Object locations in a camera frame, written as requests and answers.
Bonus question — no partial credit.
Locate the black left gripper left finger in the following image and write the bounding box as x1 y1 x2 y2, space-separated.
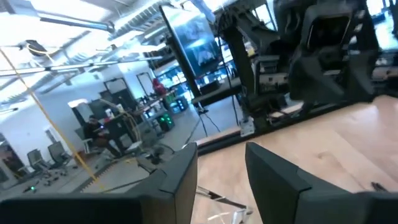
0 142 199 224

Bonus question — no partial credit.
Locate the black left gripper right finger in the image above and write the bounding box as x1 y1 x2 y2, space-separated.
244 141 398 224

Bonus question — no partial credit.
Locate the clear plastic container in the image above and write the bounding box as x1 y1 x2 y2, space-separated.
191 185 254 224

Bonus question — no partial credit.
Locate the black makeup brush silver ferrule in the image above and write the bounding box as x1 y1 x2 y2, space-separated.
196 186 249 210

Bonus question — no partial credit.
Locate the black floor fan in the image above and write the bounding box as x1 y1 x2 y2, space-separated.
142 141 175 166

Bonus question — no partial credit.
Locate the person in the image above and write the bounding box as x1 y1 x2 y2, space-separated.
82 114 125 156
151 77 169 97

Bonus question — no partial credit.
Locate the cluttered workbench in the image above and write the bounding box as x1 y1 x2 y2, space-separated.
105 90 187 131

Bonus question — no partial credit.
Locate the grey office chair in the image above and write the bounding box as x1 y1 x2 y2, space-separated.
47 141 72 169
27 148 52 172

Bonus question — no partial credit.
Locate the large black monitor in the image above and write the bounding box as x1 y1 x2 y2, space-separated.
158 1 223 114

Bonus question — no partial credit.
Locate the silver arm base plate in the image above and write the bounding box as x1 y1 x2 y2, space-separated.
241 116 256 138

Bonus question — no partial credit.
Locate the black aluminium table frame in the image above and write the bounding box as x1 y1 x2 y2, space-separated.
195 93 398 156

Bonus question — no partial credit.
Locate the yellow cable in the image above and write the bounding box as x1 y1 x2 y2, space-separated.
0 46 106 192

